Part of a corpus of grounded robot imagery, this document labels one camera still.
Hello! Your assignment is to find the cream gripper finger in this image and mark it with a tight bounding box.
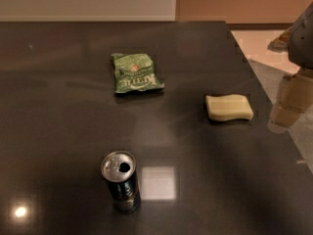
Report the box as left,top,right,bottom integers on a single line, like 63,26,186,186
270,69,313,127

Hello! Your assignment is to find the redbull can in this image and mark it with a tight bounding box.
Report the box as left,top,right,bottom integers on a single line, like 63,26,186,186
101,150,141,212

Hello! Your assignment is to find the yellow sponge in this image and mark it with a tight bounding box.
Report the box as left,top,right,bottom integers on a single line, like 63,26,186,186
205,94,253,121

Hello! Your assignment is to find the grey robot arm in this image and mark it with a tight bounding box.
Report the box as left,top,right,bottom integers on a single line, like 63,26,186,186
270,3,313,128

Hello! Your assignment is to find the green jalapeno chip bag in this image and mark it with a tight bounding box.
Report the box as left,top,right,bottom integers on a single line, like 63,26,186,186
111,53,164,94

